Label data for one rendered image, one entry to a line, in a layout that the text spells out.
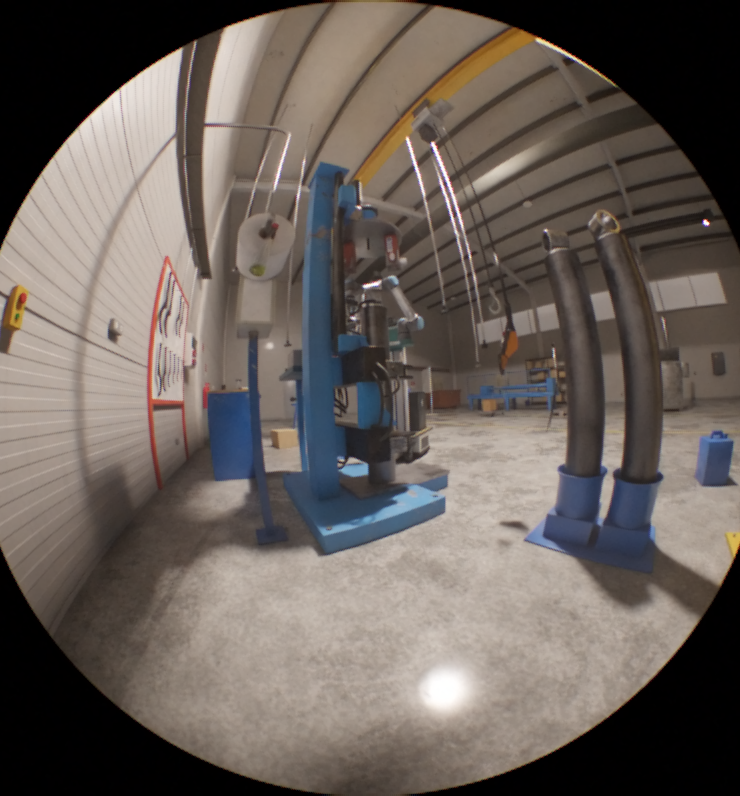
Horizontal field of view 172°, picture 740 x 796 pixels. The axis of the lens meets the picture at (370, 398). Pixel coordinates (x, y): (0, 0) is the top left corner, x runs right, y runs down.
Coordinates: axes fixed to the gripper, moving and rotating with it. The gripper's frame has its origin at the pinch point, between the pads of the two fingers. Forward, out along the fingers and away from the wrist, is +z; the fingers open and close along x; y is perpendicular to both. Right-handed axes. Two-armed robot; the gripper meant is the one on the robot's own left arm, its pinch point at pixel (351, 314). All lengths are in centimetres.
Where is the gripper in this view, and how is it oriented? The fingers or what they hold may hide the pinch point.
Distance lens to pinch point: 216.8
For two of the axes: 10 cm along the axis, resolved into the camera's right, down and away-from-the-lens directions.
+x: 7.3, -0.3, 6.8
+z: 0.5, 10.0, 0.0
